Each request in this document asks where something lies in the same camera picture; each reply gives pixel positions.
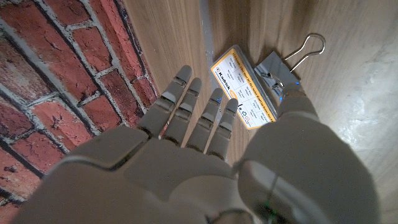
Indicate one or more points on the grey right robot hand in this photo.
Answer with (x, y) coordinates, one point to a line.
(186, 186)

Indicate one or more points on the small card box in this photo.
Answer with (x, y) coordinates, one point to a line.
(239, 90)

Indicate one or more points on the red brick printed backdrop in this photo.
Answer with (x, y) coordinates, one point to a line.
(46, 62)

